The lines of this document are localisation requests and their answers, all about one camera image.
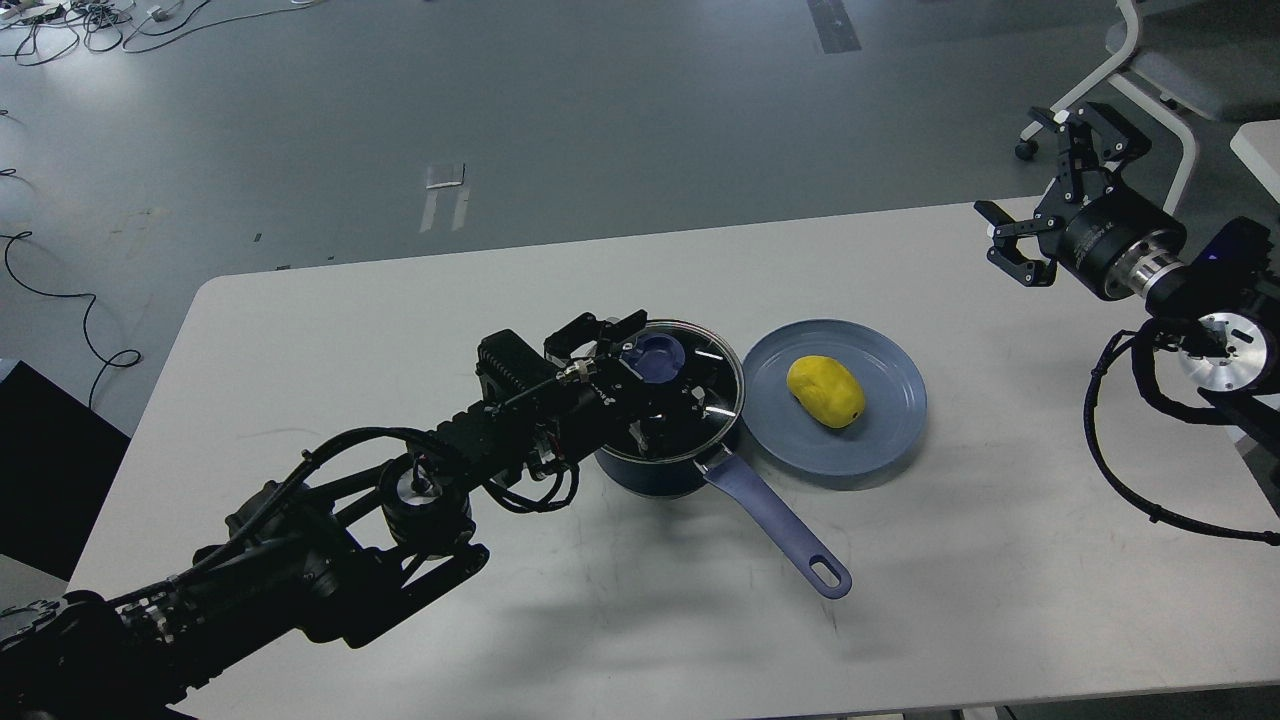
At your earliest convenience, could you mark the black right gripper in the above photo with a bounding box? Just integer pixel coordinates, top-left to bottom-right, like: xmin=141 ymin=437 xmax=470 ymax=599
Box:
xmin=974 ymin=102 xmax=1187 ymax=301

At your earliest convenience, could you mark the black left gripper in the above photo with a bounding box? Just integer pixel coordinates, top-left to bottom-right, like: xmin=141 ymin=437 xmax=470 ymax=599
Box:
xmin=543 ymin=310 xmax=701 ymax=461

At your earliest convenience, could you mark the glass pot lid purple knob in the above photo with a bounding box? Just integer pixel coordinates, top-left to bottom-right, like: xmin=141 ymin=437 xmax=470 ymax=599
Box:
xmin=600 ymin=319 xmax=748 ymax=464

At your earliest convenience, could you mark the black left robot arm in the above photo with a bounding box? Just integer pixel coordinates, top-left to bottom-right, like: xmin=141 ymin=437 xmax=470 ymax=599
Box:
xmin=3 ymin=311 xmax=710 ymax=719

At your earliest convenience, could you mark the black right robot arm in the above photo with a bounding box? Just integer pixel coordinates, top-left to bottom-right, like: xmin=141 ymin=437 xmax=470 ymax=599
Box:
xmin=974 ymin=102 xmax=1279 ymax=546

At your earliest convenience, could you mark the white table corner right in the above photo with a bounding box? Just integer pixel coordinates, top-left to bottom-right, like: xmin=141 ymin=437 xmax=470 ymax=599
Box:
xmin=1229 ymin=119 xmax=1280 ymax=202

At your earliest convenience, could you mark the white office chair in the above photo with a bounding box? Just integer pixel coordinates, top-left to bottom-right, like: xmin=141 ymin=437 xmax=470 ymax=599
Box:
xmin=1050 ymin=1 xmax=1279 ymax=215

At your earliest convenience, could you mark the blue round plate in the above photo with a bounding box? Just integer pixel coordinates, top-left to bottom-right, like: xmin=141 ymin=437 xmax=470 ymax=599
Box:
xmin=742 ymin=319 xmax=928 ymax=484

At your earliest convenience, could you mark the black box at left edge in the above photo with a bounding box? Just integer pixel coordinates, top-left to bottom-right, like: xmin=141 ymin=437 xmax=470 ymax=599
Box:
xmin=1 ymin=359 xmax=131 ymax=582

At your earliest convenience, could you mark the dark blue saucepan purple handle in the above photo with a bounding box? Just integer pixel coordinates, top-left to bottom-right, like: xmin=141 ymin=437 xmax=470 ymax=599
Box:
xmin=590 ymin=319 xmax=852 ymax=601

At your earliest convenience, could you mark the black floor cable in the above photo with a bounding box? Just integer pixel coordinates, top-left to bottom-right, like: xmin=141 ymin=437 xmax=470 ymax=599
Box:
xmin=0 ymin=231 xmax=143 ymax=409

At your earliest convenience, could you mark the tangled cables and power strip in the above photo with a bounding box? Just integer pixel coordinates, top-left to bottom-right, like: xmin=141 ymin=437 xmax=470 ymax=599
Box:
xmin=0 ymin=0 xmax=321 ymax=67

